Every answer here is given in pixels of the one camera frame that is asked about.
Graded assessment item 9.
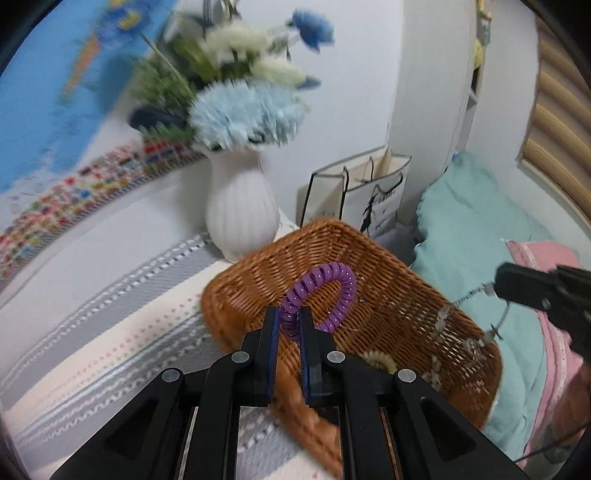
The brown wicker basket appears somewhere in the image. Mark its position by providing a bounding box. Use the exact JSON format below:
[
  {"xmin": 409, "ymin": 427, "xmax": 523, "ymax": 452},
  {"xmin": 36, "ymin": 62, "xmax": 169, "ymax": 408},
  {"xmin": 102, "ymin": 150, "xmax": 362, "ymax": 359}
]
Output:
[{"xmin": 201, "ymin": 218, "xmax": 504, "ymax": 478}]

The purple spiral hair tie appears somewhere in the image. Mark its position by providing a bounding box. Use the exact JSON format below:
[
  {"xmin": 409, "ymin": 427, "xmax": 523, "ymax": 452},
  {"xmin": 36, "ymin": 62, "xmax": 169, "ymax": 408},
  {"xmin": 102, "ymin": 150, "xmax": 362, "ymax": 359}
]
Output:
[{"xmin": 278, "ymin": 262, "xmax": 358, "ymax": 341}]

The cream spiral hair tie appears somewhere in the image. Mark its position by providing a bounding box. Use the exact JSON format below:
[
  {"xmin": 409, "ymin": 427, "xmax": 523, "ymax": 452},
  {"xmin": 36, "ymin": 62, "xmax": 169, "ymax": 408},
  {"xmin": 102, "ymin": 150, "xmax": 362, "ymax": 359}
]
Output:
[{"xmin": 359, "ymin": 350, "xmax": 399, "ymax": 374}]

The white paper bag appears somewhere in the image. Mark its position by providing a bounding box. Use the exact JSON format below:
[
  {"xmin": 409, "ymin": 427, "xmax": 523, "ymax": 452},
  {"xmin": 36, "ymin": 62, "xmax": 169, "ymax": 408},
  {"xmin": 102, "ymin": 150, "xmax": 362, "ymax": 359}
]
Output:
[{"xmin": 300, "ymin": 145, "xmax": 413, "ymax": 238}]

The world map wall poster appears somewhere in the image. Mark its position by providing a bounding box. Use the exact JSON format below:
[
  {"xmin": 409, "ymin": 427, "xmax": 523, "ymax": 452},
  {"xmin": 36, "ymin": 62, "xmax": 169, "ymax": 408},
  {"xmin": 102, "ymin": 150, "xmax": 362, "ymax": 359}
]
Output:
[{"xmin": 0, "ymin": 0, "xmax": 208, "ymax": 282}]

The blue and white flower bouquet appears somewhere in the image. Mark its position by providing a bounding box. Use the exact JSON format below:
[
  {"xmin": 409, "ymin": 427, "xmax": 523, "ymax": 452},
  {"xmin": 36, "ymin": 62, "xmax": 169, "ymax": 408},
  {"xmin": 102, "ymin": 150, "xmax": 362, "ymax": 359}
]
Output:
[{"xmin": 129, "ymin": 0, "xmax": 335, "ymax": 151}]

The person's right forearm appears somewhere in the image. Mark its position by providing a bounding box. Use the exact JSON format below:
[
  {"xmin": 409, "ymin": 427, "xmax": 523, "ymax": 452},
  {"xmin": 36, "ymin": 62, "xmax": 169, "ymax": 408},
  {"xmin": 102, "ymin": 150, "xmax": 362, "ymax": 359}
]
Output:
[{"xmin": 556, "ymin": 355, "xmax": 591, "ymax": 444}]

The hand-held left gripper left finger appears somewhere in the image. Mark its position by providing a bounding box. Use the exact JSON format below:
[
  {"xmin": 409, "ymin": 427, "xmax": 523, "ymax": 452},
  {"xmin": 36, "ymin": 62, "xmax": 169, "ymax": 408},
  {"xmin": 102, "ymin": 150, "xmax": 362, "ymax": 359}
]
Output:
[{"xmin": 48, "ymin": 307, "xmax": 281, "ymax": 480}]

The black cable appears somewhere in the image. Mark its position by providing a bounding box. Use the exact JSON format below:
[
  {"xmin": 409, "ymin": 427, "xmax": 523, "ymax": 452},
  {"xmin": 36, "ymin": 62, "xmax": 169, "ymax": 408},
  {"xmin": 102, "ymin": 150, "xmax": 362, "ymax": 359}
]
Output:
[{"xmin": 517, "ymin": 427, "xmax": 591, "ymax": 467}]

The silver charm bracelet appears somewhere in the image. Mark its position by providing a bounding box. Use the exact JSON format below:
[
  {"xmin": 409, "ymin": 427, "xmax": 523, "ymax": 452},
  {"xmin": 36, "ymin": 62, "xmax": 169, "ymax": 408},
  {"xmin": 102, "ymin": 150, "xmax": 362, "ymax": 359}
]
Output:
[{"xmin": 431, "ymin": 281, "xmax": 513, "ymax": 384}]

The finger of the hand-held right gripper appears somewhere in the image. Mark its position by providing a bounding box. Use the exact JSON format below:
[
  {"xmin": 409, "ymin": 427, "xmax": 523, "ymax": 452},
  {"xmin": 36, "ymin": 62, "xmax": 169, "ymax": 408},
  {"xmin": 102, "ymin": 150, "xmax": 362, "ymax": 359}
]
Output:
[
  {"xmin": 542, "ymin": 295, "xmax": 591, "ymax": 357},
  {"xmin": 495, "ymin": 262, "xmax": 591, "ymax": 308}
]

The striped woven mat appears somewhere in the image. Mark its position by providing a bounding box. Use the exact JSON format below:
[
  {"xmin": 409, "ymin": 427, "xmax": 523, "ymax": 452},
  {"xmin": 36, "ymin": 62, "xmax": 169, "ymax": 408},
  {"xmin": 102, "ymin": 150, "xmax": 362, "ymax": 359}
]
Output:
[{"xmin": 0, "ymin": 222, "xmax": 342, "ymax": 480}]

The white ribbed vase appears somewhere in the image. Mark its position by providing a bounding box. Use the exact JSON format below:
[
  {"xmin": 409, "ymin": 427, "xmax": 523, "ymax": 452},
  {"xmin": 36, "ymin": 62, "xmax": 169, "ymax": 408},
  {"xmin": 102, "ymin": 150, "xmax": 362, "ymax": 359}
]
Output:
[{"xmin": 204, "ymin": 147, "xmax": 281, "ymax": 264}]

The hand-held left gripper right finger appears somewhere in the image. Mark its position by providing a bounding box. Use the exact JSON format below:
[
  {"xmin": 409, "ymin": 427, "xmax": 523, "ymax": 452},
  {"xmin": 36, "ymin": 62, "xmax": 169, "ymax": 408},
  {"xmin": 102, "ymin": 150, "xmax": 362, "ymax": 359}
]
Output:
[{"xmin": 298, "ymin": 308, "xmax": 532, "ymax": 480}]

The beige padded headboard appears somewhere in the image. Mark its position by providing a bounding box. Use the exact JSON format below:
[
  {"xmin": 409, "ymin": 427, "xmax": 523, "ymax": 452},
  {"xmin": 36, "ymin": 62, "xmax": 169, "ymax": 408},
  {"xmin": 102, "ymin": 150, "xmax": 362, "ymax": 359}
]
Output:
[{"xmin": 516, "ymin": 18, "xmax": 591, "ymax": 232}]

